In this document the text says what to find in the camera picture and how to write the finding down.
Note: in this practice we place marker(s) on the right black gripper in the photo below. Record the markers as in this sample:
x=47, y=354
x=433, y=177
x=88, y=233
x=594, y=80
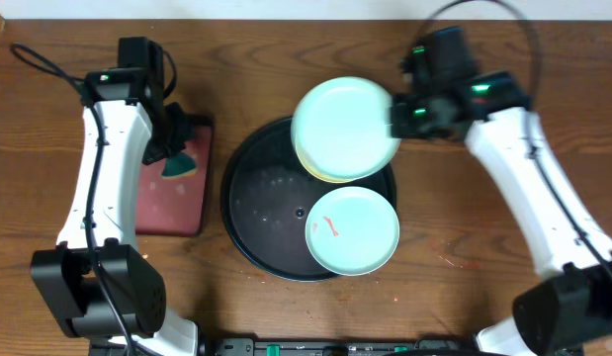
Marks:
x=400, y=117

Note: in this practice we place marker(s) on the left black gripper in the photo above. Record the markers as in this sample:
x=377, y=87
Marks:
x=174, y=136

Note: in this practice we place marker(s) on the green yellow sponge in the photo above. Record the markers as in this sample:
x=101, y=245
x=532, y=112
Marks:
x=178, y=165

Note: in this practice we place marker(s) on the light blue plate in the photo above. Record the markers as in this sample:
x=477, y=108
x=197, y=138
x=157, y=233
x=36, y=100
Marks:
x=352, y=231
x=343, y=125

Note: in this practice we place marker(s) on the yellow plate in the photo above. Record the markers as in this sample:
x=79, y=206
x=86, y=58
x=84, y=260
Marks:
x=309, y=166

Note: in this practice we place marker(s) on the light blue plate front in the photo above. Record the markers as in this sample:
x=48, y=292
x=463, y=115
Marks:
x=352, y=231

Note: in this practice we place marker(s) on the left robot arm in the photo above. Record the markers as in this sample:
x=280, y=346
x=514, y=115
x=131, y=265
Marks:
x=95, y=282

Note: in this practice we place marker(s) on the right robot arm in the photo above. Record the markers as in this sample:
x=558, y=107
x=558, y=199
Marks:
x=572, y=255

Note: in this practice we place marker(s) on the rectangular red black tray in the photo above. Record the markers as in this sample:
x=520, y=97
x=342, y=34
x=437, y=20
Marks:
x=175, y=207

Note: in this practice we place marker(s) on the round black tray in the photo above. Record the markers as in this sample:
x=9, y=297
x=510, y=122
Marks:
x=265, y=197

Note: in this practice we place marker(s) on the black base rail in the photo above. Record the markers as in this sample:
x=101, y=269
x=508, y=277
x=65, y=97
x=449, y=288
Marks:
x=249, y=347

